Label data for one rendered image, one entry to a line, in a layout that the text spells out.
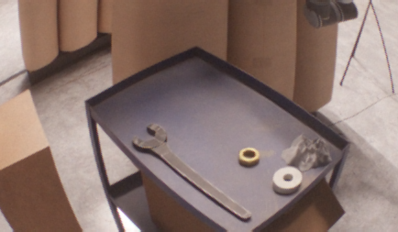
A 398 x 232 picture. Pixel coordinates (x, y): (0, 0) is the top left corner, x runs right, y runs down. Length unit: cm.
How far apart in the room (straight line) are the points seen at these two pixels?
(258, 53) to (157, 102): 73
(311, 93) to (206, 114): 122
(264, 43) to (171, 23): 49
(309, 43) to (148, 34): 94
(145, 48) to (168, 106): 40
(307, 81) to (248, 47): 54
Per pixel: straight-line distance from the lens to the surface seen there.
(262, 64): 186
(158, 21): 146
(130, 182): 148
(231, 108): 117
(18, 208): 116
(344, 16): 156
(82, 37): 314
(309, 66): 220
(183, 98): 120
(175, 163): 99
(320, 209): 104
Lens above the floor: 156
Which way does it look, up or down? 37 degrees down
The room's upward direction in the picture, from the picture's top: 2 degrees clockwise
